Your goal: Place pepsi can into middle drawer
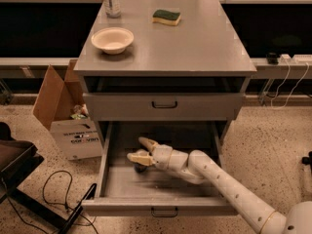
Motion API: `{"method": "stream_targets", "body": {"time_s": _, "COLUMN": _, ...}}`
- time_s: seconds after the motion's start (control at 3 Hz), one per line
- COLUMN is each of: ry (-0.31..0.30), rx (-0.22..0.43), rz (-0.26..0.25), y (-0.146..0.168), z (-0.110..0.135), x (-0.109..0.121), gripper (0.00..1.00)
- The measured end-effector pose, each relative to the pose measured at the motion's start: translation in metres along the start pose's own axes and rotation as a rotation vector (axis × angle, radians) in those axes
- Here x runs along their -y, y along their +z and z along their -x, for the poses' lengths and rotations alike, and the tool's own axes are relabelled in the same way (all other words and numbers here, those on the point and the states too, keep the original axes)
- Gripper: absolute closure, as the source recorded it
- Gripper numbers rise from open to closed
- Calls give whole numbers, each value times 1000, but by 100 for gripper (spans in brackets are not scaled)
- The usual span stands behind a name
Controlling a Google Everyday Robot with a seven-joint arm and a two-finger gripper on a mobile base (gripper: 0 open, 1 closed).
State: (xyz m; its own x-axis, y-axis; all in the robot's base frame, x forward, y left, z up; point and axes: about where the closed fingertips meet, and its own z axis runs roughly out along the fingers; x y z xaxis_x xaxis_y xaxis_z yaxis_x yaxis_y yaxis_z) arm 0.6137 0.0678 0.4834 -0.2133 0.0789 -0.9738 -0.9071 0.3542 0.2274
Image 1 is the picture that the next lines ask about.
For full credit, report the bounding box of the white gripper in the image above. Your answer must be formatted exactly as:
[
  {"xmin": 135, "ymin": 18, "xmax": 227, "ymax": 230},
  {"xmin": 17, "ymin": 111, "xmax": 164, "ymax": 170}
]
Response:
[{"xmin": 127, "ymin": 136, "xmax": 173, "ymax": 170}]

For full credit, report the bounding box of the clear plastic bottle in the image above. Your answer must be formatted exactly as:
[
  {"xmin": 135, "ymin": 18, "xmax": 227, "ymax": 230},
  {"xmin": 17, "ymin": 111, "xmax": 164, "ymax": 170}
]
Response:
[{"xmin": 103, "ymin": 0, "xmax": 121, "ymax": 18}]

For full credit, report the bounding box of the white hanging cable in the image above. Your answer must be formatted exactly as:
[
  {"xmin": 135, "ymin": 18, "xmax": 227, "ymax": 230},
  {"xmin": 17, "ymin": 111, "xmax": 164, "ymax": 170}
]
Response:
[{"xmin": 269, "ymin": 58, "xmax": 311, "ymax": 111}]

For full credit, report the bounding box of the black power adapter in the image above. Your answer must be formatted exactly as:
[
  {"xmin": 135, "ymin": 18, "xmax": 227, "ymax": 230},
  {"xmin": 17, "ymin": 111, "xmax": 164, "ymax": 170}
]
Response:
[{"xmin": 266, "ymin": 53, "xmax": 279, "ymax": 64}]

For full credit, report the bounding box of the upper grey drawer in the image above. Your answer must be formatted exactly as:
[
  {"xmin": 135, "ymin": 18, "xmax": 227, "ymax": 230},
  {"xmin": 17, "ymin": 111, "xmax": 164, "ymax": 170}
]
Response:
[{"xmin": 83, "ymin": 90, "xmax": 244, "ymax": 121}]

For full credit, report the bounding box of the green yellow sponge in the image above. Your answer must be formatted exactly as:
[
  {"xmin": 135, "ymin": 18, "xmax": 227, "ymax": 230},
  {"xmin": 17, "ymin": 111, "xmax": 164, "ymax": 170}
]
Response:
[{"xmin": 152, "ymin": 10, "xmax": 180, "ymax": 26}]

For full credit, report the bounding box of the open lower grey drawer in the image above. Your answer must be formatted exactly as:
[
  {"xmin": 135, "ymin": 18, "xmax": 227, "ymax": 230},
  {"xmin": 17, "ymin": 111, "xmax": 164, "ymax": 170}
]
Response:
[{"xmin": 82, "ymin": 122, "xmax": 237, "ymax": 217}]

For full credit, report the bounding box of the white paper bowl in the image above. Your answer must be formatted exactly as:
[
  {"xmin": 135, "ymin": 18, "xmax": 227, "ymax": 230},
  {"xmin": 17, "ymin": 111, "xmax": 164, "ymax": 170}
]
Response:
[{"xmin": 91, "ymin": 27, "xmax": 134, "ymax": 55}]

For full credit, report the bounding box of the grey drawer cabinet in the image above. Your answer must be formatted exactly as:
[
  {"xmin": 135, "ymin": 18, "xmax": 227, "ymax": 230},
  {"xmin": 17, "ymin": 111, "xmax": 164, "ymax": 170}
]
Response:
[{"xmin": 74, "ymin": 0, "xmax": 256, "ymax": 137}]

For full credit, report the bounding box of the white power strip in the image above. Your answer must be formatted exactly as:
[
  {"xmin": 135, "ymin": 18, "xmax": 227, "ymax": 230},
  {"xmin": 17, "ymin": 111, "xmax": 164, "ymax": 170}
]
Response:
[{"xmin": 280, "ymin": 54, "xmax": 312, "ymax": 64}]

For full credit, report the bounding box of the blue pepsi can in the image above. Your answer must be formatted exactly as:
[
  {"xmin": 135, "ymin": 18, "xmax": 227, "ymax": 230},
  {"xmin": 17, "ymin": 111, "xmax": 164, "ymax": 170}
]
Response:
[{"xmin": 134, "ymin": 163, "xmax": 147, "ymax": 174}]

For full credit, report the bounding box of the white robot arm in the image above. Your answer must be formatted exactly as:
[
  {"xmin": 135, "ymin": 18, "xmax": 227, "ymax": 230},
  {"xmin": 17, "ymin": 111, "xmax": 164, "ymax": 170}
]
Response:
[{"xmin": 127, "ymin": 136, "xmax": 312, "ymax": 234}]

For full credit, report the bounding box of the open cardboard box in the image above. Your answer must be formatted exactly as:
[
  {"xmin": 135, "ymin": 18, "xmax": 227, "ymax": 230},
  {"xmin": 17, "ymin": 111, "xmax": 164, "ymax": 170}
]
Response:
[{"xmin": 33, "ymin": 60, "xmax": 102, "ymax": 160}]

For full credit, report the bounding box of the black floor cable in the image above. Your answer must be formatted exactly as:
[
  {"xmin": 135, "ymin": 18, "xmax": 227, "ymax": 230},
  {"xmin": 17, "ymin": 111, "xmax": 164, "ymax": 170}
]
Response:
[{"xmin": 1, "ymin": 170, "xmax": 99, "ymax": 234}]

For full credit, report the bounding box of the black caster wheel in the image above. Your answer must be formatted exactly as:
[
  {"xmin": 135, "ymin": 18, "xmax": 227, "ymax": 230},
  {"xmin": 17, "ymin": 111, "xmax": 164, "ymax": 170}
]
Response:
[{"xmin": 301, "ymin": 151, "xmax": 312, "ymax": 174}]

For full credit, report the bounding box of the black chair frame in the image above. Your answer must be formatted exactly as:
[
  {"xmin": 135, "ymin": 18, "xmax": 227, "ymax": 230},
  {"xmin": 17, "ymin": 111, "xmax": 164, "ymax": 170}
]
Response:
[{"xmin": 0, "ymin": 122, "xmax": 99, "ymax": 234}]

